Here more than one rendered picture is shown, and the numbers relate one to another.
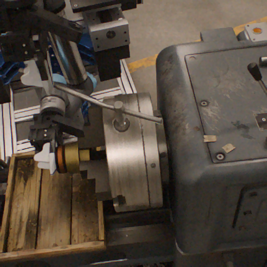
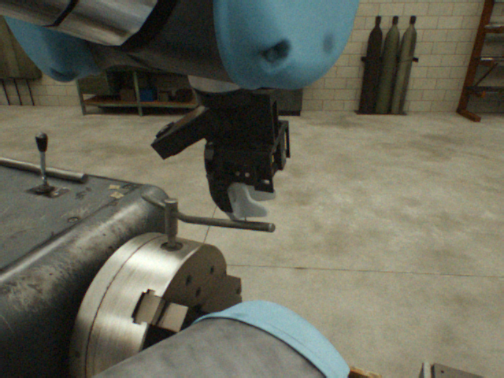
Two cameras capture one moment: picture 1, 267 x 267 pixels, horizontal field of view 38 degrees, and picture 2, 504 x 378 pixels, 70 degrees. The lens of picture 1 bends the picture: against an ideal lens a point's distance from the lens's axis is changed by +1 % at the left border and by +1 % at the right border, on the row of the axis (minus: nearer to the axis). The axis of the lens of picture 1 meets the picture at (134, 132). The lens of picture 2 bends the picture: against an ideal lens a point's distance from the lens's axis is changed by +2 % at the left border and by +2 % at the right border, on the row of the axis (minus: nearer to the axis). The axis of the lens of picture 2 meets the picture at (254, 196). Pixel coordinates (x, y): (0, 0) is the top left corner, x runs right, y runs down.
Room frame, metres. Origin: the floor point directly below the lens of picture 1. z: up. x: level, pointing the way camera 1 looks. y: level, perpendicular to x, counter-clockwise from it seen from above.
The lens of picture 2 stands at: (1.03, 0.35, 1.59)
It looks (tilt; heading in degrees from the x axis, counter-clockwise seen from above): 27 degrees down; 201
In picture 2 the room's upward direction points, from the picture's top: straight up
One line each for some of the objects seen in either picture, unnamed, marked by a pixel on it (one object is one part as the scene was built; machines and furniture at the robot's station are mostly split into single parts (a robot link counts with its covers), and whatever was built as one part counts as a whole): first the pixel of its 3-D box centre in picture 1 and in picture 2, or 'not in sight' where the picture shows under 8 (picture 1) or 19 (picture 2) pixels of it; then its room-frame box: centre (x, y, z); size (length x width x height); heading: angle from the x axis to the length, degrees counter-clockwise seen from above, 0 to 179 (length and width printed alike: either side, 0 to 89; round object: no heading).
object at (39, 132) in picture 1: (48, 131); not in sight; (0.73, 0.25, 1.08); 0.12 x 0.09 x 0.08; 179
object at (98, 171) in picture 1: (102, 181); (225, 298); (0.53, 0.10, 1.09); 0.12 x 0.11 x 0.05; 0
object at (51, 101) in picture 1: (52, 109); not in sight; (0.81, 0.24, 1.08); 0.08 x 0.05 x 0.08; 89
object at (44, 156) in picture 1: (45, 157); not in sight; (0.62, 0.25, 1.10); 0.09 x 0.06 x 0.03; 179
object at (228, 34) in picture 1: (218, 41); not in sight; (0.84, -0.26, 1.24); 0.09 x 0.08 x 0.03; 90
